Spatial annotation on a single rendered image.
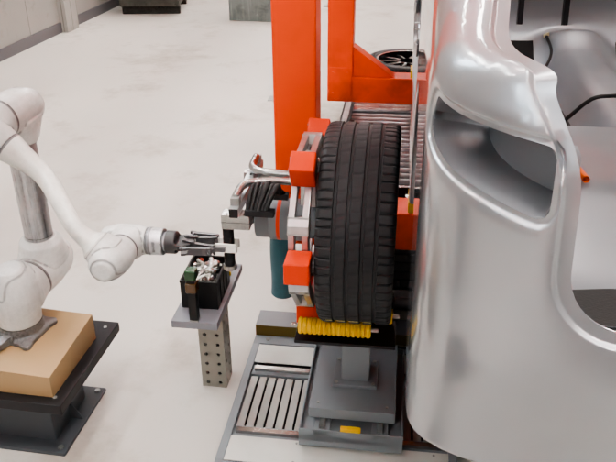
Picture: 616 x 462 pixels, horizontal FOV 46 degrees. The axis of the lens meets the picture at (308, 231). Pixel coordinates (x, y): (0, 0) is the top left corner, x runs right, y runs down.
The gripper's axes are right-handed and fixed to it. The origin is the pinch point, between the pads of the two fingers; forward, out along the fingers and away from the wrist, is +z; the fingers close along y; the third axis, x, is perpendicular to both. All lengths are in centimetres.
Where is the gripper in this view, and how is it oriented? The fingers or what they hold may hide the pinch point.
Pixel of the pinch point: (227, 245)
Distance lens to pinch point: 233.0
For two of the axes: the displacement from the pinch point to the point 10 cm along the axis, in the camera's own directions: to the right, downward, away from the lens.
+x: -0.1, -8.9, -4.6
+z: 9.9, 0.5, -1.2
